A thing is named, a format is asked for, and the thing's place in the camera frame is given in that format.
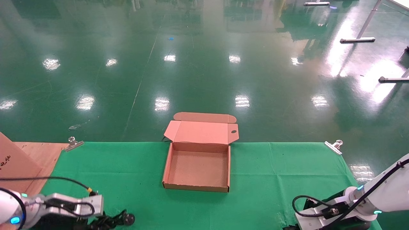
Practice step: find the glossy black right gripper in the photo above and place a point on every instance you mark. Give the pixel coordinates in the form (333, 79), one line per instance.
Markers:
(332, 198)

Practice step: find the glossy black left gripper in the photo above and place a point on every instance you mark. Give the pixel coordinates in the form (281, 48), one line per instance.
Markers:
(57, 224)

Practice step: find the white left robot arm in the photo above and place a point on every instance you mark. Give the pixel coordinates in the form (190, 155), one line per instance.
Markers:
(8, 204)

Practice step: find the flat open cardboard mailer box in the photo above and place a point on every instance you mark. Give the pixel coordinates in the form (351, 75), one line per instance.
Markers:
(198, 169)

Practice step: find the green table cloth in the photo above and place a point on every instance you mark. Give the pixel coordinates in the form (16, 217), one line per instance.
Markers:
(271, 179)

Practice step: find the silver metal binder clip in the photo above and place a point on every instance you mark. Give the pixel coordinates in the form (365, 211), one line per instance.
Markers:
(74, 145)
(333, 147)

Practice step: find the clear plastic floor scrap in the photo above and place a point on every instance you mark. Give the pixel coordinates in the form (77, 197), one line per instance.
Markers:
(74, 127)

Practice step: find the grey metal stand foot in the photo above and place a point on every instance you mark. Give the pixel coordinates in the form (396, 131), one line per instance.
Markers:
(393, 79)
(316, 3)

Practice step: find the grey metal stand with pole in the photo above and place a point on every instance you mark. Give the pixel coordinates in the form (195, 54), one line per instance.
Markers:
(358, 40)

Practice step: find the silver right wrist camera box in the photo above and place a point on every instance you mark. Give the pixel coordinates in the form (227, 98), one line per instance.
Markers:
(306, 222)

